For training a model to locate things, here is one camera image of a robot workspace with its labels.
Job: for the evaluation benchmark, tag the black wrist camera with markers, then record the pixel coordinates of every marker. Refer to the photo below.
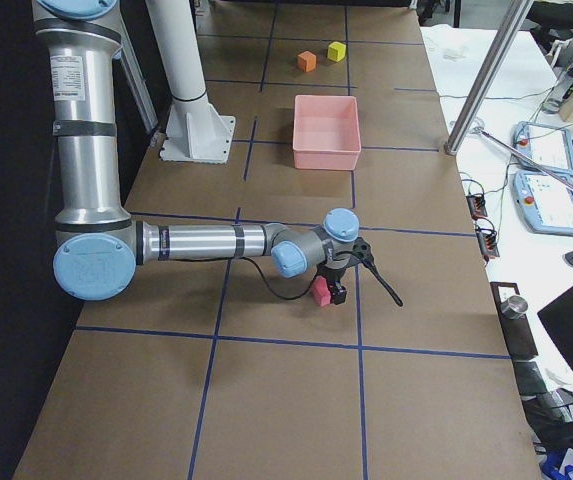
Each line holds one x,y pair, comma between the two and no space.
362,252

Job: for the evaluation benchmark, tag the metal rod green tip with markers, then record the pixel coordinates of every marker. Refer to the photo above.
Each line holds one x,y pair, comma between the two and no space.
527,160

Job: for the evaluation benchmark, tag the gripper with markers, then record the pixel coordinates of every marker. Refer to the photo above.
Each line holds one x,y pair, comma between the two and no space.
332,276

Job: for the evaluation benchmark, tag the orange foam block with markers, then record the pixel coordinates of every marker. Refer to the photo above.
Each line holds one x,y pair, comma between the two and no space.
306,61

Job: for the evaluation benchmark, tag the yellow foam block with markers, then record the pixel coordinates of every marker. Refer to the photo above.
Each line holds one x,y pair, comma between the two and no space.
336,51

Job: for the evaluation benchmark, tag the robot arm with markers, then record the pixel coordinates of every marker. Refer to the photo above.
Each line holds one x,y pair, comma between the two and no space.
99,243

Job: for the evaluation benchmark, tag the metal cylinder weight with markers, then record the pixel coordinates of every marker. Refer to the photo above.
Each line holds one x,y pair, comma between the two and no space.
513,307

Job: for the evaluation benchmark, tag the pink foam block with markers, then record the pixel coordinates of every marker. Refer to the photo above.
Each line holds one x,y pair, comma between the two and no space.
320,292

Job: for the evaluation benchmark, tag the teach pendant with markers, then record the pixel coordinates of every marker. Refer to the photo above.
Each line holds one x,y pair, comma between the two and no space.
545,145
545,204

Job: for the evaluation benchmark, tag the white pole with base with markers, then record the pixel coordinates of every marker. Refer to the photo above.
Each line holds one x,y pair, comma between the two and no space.
195,131

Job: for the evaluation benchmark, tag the aluminium frame post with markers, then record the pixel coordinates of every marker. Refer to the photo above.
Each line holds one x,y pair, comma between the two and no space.
509,26

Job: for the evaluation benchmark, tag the orange relay board far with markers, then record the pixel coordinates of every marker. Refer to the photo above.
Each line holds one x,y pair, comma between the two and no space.
477,205

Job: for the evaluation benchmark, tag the orange relay board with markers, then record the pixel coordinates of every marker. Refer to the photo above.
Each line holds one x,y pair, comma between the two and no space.
487,241
477,205

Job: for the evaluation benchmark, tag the teach pendant far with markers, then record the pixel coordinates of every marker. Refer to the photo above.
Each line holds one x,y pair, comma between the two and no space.
545,145

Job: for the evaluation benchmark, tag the orange relay board near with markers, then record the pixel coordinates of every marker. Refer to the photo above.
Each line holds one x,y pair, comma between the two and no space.
487,241

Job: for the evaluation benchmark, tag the teach pendant near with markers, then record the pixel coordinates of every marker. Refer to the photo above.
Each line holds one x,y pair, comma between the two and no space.
545,204

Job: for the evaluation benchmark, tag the pink plastic bin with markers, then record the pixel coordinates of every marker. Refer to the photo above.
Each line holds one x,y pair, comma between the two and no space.
326,132

